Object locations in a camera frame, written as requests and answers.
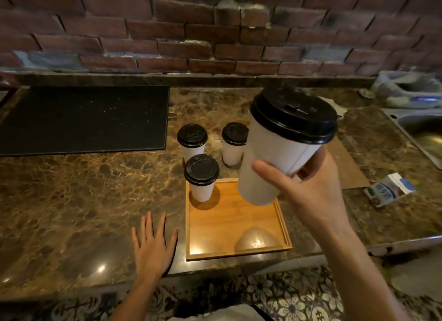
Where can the person's left hand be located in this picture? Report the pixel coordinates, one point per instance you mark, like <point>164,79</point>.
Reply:
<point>153,258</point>

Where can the person's right hand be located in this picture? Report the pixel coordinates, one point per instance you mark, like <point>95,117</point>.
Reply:
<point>317,196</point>

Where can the white paper cup black lid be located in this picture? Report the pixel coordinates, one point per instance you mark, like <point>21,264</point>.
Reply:
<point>201,168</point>
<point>276,151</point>

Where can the square wooden tray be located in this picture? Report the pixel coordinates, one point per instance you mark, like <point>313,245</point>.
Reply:
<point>221,227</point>

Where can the counter lidded cup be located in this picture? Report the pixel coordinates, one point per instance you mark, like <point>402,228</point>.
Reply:
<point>192,136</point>

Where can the person's right forearm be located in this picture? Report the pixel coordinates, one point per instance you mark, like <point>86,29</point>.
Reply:
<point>359,279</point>

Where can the person's light grey clothing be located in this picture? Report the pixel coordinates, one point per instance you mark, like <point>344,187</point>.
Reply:
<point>224,314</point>

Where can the brown flat board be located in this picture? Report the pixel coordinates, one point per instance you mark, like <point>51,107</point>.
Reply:
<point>348,168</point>

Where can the white blue milk carton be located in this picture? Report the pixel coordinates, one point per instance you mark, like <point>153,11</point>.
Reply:
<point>383,191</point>

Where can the crumpled beige rag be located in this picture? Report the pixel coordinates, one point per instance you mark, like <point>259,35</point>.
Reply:
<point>336,106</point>

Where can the small round pale sink plug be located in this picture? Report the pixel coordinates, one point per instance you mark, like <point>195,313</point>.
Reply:
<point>366,93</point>

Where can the steel sink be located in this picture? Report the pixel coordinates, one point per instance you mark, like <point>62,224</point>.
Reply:
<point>424,130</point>

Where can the clear plastic container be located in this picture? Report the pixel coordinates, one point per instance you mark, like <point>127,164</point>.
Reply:
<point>407,89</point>

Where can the black rubber mat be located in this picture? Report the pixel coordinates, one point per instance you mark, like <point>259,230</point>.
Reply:
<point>86,120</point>

